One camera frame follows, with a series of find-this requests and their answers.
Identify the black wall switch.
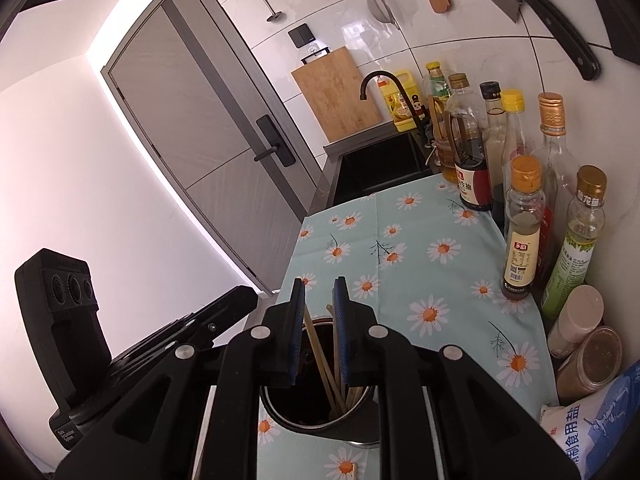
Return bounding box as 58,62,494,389
288,23,317,49

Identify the wooden cutting board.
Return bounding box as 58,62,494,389
291,46,384,144

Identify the soy sauce bottle red label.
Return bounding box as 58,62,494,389
444,73,493,212

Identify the clear oil bottle yellow cap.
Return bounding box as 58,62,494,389
424,61,462,184

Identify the cleaver with black handle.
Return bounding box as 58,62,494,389
447,0,602,82

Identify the black kitchen sink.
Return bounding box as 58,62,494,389
324,129,435,207

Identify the black door handle lock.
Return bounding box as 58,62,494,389
253,114,297,167

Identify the hanging metal ladle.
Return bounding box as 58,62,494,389
248,0,287,24

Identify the grey door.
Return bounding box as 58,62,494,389
101,0,328,297

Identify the tall gold cap glass bottle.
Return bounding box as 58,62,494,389
529,92,578,291

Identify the black utensil holder cup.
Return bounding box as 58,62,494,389
258,316,384,449

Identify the dark cap vinegar bottle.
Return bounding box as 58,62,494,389
479,81,507,221

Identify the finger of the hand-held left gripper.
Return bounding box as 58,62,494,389
111,285,260,368

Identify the brown spice jar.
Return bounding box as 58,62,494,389
555,326,624,405

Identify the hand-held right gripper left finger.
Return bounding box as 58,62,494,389
54,278,307,480

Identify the pink lid spice jar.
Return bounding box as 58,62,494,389
546,285,606,359

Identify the green label oil bottle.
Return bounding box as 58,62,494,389
539,165,608,322

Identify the yellow cooking oil jug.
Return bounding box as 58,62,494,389
381,70,427,134

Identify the white and blue salt bag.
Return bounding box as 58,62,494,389
539,360,640,480

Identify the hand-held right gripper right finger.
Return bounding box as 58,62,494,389
332,275,582,480

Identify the black sink faucet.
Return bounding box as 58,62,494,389
358,71,426,133

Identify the daisy print tablecloth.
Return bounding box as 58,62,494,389
256,175,560,480

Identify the dark hanging utensil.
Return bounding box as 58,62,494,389
592,0,640,68

